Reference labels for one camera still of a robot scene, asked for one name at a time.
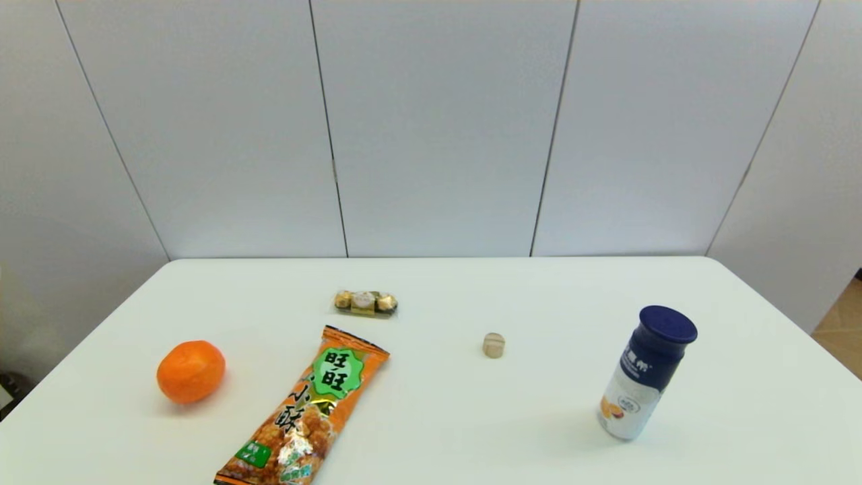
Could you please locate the orange rice cracker snack bag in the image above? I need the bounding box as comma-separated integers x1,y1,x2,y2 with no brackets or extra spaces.
213,325,391,485

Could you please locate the dark object on floor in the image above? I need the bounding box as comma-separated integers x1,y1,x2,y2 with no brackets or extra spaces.
0,373,31,420

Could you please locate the gold foil chocolate pack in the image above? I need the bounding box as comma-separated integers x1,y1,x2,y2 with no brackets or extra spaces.
334,290,399,318

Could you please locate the white bottle with blue cap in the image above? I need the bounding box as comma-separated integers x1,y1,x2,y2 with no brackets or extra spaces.
597,305,698,442

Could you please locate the orange mandarin fruit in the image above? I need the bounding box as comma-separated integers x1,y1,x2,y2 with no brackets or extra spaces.
156,340,227,405

